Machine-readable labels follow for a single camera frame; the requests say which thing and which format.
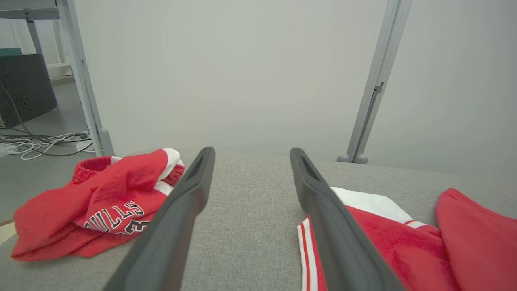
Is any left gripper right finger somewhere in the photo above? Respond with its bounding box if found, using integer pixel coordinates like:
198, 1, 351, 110
290, 148, 406, 291

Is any cream laundry basket brown rim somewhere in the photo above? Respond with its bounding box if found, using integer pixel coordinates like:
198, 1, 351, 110
0, 219, 17, 244

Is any red shirt with white sleeves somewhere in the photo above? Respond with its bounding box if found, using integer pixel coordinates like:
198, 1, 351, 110
297, 187, 517, 291

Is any white partition panel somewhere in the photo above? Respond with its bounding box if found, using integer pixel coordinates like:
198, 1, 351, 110
67, 0, 390, 160
357, 0, 517, 184

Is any grey partition post with single foot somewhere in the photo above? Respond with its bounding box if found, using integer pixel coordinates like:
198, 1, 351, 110
56, 0, 116, 157

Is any dark cabinet box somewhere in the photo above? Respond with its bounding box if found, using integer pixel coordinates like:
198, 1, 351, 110
0, 54, 58, 128

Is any grey partition post with two feet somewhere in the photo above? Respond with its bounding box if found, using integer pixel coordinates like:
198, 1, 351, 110
337, 0, 413, 164

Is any grey fabric sofa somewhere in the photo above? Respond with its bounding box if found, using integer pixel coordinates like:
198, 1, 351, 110
0, 148, 517, 291

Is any grey metal frame table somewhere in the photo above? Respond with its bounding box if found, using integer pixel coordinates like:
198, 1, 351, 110
0, 0, 75, 79

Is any red garment with Bulls print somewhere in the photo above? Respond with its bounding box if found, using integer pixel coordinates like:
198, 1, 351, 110
11, 148, 185, 261

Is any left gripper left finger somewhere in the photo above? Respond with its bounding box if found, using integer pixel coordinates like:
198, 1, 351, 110
103, 147, 216, 291

